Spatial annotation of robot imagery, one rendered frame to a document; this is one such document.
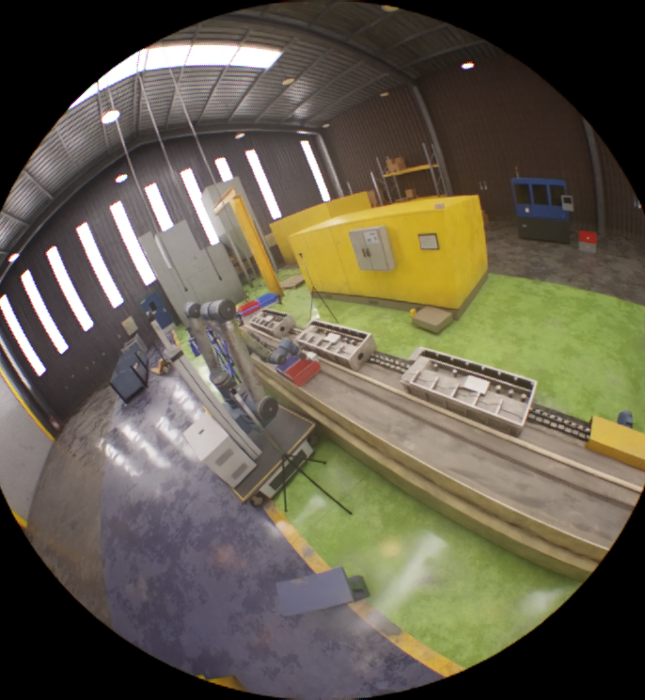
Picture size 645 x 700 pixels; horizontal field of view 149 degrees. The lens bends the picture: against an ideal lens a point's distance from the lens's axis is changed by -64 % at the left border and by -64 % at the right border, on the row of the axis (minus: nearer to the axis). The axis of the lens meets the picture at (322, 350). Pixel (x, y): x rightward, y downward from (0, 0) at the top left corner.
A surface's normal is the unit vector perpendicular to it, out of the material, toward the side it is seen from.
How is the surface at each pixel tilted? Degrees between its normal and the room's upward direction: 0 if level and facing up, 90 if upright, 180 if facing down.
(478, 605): 0
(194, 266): 90
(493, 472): 0
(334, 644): 0
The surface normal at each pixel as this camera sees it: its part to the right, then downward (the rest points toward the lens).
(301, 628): -0.33, -0.79
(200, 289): 0.61, 0.24
